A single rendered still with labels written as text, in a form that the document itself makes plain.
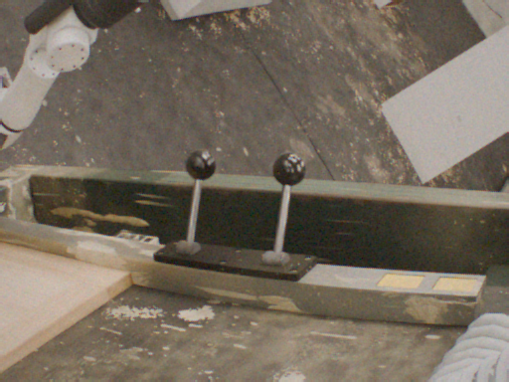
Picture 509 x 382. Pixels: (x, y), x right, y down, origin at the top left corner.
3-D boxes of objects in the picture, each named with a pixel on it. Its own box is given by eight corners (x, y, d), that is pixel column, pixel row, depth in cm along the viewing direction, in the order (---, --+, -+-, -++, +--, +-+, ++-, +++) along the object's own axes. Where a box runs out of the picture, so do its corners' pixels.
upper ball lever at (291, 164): (267, 271, 87) (284, 155, 89) (297, 274, 85) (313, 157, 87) (251, 268, 84) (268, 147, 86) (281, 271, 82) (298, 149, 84)
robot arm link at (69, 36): (130, 37, 90) (70, 82, 94) (125, -12, 95) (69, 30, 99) (80, 3, 81) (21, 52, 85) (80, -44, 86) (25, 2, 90)
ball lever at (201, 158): (183, 259, 93) (199, 152, 95) (208, 263, 92) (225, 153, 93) (165, 255, 90) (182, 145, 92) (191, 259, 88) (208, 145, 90)
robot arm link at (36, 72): (96, 30, 91) (56, 91, 99) (94, -10, 95) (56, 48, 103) (58, 23, 87) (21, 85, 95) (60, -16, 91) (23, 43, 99)
